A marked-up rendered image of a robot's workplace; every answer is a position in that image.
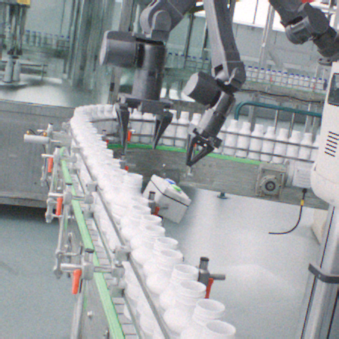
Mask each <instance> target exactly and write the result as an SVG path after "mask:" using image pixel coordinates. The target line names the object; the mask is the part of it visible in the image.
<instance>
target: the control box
mask: <svg viewBox="0 0 339 339"><path fill-rule="evenodd" d="M149 191H155V192H157V193H156V197H155V201H156V202H157V204H169V209H160V211H159V212H158V217H160V218H161V219H162V221H163V218H166V219H169V220H171V221H173V222H175V223H177V224H179V223H180V222H181V220H182V217H183V216H184V215H185V212H186V210H187V209H188V206H189V205H190V203H191V199H190V198H189V197H188V196H187V195H186V194H185V193H184V192H183V191H178V190H176V189H174V188H173V187H171V184H170V183H168V182H167V181H166V180H165V179H162V178H160V177H158V176H155V175H153V176H152V177H151V180H150V182H149V183H148V185H147V187H146V189H145V191H144V193H143V194H142V196H143V198H145V199H146V198H147V197H148V192H149Z"/></svg>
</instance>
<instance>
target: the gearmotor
mask: <svg viewBox="0 0 339 339"><path fill-rule="evenodd" d="M313 165H314V164H313V163H305V162H300V161H294V160H289V161H288V160H287V161H286V163H285V167H283V166H279V165H274V164H269V163H259V167H258V171H257V179H256V183H255V187H254V192H255V198H256V199H260V198H261V197H262V198H271V199H276V200H281V193H282V189H283V186H284V187H289V188H296V189H300V190H302V192H303V197H302V200H301V206H300V215H299V219H298V221H297V224H296V225H295V227H293V228H292V230H290V231H288V232H281V233H275V232H269V234H272V235H283V234H287V233H290V232H292V231H293V230H295V229H296V227H297V226H298V224H299V222H300V218H301V213H302V209H303V202H304V197H305V193H307V191H313V188H312V186H311V181H310V175H311V171H312V168H313ZM313 192H314V191H313Z"/></svg>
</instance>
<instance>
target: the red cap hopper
mask: <svg viewBox="0 0 339 339"><path fill-rule="evenodd" d="M301 1H302V2H303V3H305V2H306V3H307V2H309V3H310V4H311V3H313V2H317V1H319V0H301ZM334 3H335V0H330V2H329V6H328V8H327V7H322V6H318V5H312V6H313V7H317V8H320V9H322V10H325V11H324V13H325V15H327V18H328V20H329V21H330V22H331V17H332V15H333V14H335V16H334V22H333V26H332V27H333V28H334V29H338V25H339V0H338V1H337V8H334ZM275 13H276V10H275V9H274V8H273V6H271V5H270V4H269V7H268V12H267V16H266V23H265V27H264V31H263V39H262V44H261V47H260V59H259V63H258V70H257V71H258V72H260V71H261V68H264V69H265V70H264V72H266V60H267V56H268V55H269V56H270V57H271V59H272V60H273V62H274V63H275V65H276V66H277V67H278V66H279V64H280V66H281V68H283V67H284V64H283V63H282V61H281V59H280V58H279V56H278V55H277V54H276V52H275V51H274V49H277V50H282V51H291V52H295V53H300V54H308V55H313V56H316V57H315V58H313V59H312V60H311V61H309V62H308V63H306V64H304V65H302V66H301V67H300V68H299V69H300V71H301V70H302V69H303V68H305V67H307V66H309V65H310V64H312V63H313V62H315V61H317V60H318V59H319V58H320V57H321V54H320V53H319V52H317V51H309V50H304V49H299V48H292V47H286V46H281V45H273V44H270V41H271V36H272V29H273V24H274V20H275ZM315 67H316V74H315V77H316V82H317V81H318V78H320V74H321V71H322V66H321V65H320V64H319V63H318V62H316V63H314V65H312V66H311V67H307V68H306V72H309V71H310V70H311V69H312V68H315ZM328 75H329V73H328V72H327V71H326V70H325V69H324V73H323V76H322V82H324V79H328ZM260 96H261V94H258V96H257V97H255V96H254V93H253V94H252V99H251V100H252V101H257V102H260ZM309 110H310V111H314V104H310V105H309ZM321 110H322V108H321V109H320V108H318V107H317V108H316V112H315V113H318V114H320V113H321ZM257 111H258V107H256V106H250V111H249V115H248V120H247V122H248V123H250V132H251V133H252V132H253V131H254V127H255V123H256V119H257ZM312 117H313V116H309V115H307V118H306V125H305V129H304V133H303V137H304V134H305V132H306V133H309V129H310V125H311V121H312ZM318 124H319V117H315V119H314V123H313V129H312V133H311V134H313V135H312V140H311V141H312V143H315V142H316V135H317V132H318Z"/></svg>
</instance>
